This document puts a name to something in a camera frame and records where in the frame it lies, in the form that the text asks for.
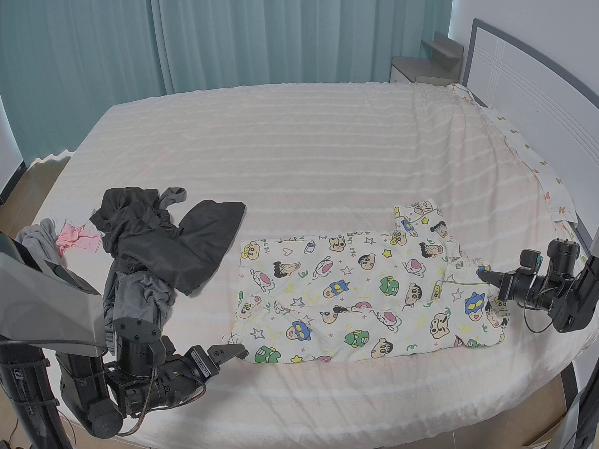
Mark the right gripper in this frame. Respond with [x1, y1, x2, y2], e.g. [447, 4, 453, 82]
[476, 268, 544, 309]

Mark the grey garment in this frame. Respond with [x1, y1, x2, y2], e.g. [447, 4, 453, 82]
[16, 217, 64, 262]

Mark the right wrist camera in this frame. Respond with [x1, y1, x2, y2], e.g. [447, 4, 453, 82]
[519, 249, 545, 278]

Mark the white printed pyjama top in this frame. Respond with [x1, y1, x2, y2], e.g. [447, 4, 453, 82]
[231, 198, 509, 366]

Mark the blue-green curtain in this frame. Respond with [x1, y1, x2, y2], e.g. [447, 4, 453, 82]
[149, 0, 455, 96]
[0, 0, 155, 165]

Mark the grey white bedside table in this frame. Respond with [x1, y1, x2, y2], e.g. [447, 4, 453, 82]
[390, 31, 465, 85]

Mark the bed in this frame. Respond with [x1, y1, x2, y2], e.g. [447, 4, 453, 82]
[19, 18, 599, 449]

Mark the pile of clothes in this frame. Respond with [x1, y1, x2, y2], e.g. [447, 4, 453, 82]
[89, 185, 247, 360]

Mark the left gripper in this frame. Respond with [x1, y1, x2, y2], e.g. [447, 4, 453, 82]
[154, 342, 248, 405]

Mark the white printed pillow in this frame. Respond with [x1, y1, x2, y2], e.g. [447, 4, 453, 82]
[533, 161, 582, 227]
[448, 82, 548, 176]

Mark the pink garment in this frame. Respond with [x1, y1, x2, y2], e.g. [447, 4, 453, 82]
[55, 223, 103, 257]

